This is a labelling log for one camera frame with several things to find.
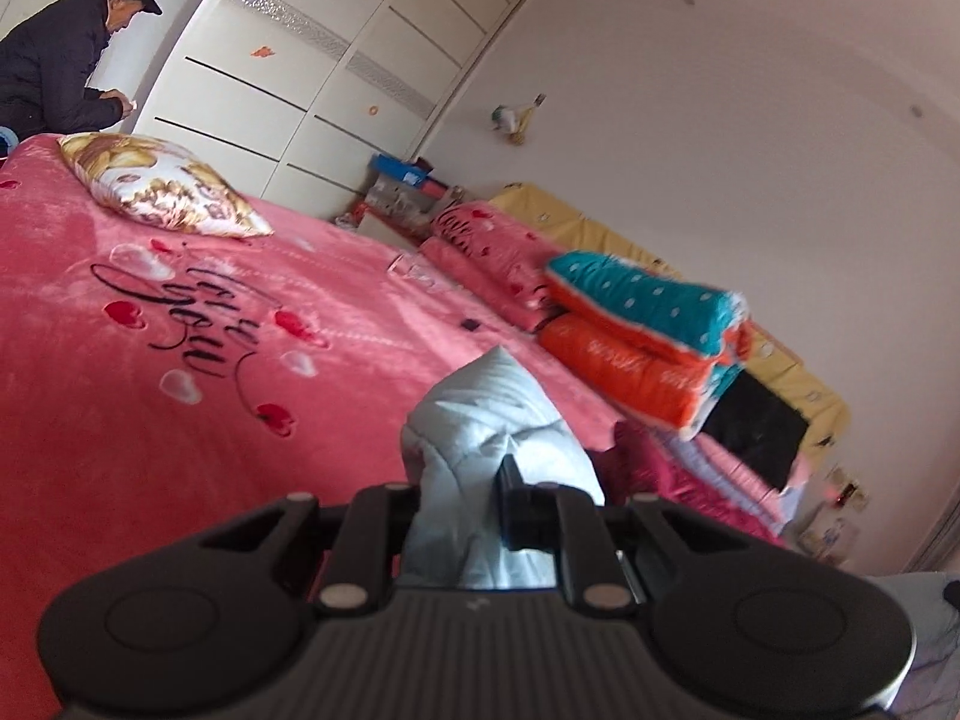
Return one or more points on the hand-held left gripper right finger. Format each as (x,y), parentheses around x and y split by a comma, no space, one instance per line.
(511,502)

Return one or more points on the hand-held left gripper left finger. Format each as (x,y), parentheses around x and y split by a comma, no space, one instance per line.
(386,514)

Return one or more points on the light blue down jacket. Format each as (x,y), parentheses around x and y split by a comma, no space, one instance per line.
(480,420)

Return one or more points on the teal and orange quilt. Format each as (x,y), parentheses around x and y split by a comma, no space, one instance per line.
(645,315)

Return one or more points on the pink and lilac pillow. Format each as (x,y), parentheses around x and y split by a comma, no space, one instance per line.
(750,491)

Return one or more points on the clear plastic wrapper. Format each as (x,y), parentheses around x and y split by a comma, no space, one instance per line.
(416,270)

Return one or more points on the bed with pink heart sheet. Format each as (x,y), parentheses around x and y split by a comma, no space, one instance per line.
(187,360)

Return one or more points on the black pillow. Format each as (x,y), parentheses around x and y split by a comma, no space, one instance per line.
(757,427)

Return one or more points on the yellow headboard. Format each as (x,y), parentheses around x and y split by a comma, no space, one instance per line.
(600,229)

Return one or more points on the grey cardboard box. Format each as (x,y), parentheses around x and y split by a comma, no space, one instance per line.
(401,199)

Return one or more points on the framed photo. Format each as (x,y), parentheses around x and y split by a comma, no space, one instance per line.
(829,541)

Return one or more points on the blue cardboard box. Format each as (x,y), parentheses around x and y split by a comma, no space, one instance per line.
(396,169)

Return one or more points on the floral cushion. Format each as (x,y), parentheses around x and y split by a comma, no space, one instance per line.
(161,180)

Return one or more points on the grey checked curtain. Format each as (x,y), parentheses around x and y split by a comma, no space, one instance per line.
(934,540)

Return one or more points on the white wardrobe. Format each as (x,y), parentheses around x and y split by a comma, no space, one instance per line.
(322,52)

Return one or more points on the wall socket panel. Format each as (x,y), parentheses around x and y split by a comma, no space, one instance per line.
(847,491)

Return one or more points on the hanging wall ornament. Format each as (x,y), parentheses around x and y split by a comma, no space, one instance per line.
(514,120)

